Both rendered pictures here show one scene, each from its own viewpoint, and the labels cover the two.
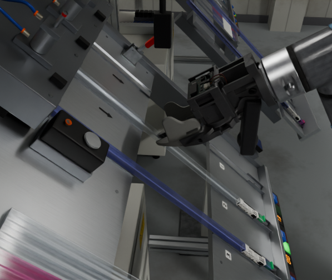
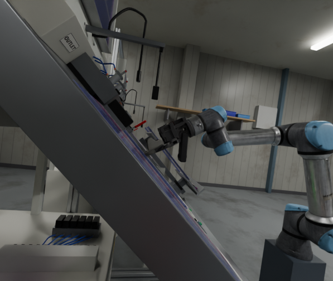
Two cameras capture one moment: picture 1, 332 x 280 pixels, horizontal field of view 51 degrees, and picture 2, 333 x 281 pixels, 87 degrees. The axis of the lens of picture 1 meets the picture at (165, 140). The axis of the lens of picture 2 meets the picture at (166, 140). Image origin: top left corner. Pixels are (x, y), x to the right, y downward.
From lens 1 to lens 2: 38 cm
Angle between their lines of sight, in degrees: 40
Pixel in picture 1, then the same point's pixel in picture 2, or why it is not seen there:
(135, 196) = not seen: hidden behind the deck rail
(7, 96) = (99, 86)
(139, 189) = not seen: hidden behind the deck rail
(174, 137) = (151, 148)
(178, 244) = (131, 272)
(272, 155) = not seen: hidden behind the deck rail
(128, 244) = (110, 240)
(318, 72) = (207, 119)
